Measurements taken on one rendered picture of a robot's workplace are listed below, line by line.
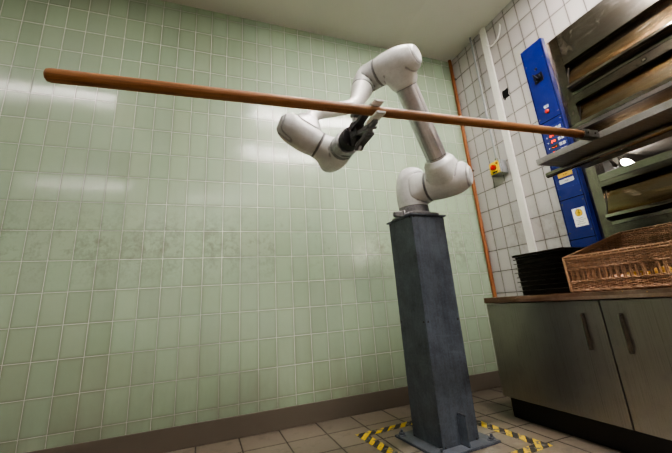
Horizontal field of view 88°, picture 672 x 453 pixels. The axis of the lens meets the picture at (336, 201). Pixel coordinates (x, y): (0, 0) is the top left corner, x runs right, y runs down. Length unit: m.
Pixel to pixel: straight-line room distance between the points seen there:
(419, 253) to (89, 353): 1.62
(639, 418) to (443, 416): 0.67
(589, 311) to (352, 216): 1.34
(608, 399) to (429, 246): 0.87
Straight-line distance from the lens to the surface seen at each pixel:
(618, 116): 2.25
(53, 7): 2.86
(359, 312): 2.25
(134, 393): 2.11
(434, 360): 1.71
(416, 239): 1.71
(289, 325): 2.12
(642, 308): 1.68
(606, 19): 2.58
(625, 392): 1.79
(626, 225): 2.30
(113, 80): 0.94
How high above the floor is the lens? 0.60
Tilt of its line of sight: 17 degrees up
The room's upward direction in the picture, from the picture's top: 4 degrees counter-clockwise
